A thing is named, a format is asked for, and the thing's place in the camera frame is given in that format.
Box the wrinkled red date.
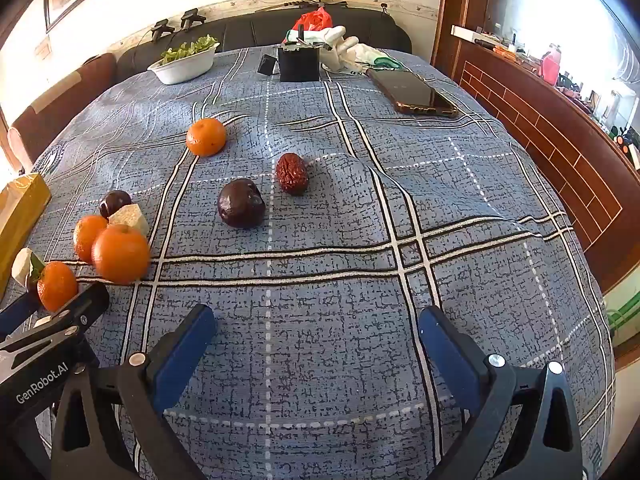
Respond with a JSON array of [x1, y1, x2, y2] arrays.
[[276, 153, 309, 196]]

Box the white bowl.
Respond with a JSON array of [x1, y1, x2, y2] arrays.
[[147, 42, 220, 85]]

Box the brown upholstered chair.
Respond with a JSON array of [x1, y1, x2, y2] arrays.
[[7, 52, 118, 173]]

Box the blue plaid tablecloth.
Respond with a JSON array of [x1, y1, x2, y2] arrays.
[[0, 46, 616, 480]]

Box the orange tangerine with leaf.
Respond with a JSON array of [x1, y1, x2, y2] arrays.
[[30, 252, 79, 312]]

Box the green leafy vegetables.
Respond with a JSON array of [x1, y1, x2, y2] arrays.
[[160, 35, 218, 65]]

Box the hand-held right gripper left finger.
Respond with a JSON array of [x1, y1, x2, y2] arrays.
[[50, 304, 218, 480]]

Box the small dark purple plum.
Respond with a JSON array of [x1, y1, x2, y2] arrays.
[[99, 190, 132, 219]]

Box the pale sugarcane chunk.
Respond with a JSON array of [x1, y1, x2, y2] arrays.
[[11, 247, 46, 293], [108, 203, 150, 237]]

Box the black smartphone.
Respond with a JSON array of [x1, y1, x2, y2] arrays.
[[366, 68, 460, 119]]

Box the small orange tangerine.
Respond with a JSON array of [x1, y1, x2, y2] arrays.
[[186, 117, 227, 157], [73, 215, 109, 264]]

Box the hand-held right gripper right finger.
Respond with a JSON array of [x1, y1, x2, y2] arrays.
[[417, 306, 583, 480]]

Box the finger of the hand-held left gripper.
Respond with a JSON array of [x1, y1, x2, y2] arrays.
[[30, 283, 110, 341], [0, 294, 42, 338]]

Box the red plastic bag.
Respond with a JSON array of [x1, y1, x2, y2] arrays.
[[291, 8, 333, 33]]

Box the red plastic container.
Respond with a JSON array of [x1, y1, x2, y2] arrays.
[[540, 45, 563, 86]]

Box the white work gloves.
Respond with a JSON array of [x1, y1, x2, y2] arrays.
[[285, 25, 408, 73]]

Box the large dark purple plum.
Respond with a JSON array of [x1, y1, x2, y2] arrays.
[[217, 178, 266, 229]]

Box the black sofa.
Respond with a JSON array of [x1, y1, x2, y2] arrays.
[[116, 7, 413, 83]]

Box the wooden brick-pattern partition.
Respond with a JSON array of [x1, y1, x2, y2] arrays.
[[432, 0, 640, 371]]

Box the large orange tangerine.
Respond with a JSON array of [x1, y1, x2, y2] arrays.
[[91, 223, 151, 286]]

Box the black square box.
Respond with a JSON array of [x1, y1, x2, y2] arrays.
[[278, 44, 321, 82]]

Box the yellow cardboard tray box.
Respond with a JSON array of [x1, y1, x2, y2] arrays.
[[0, 172, 52, 297]]

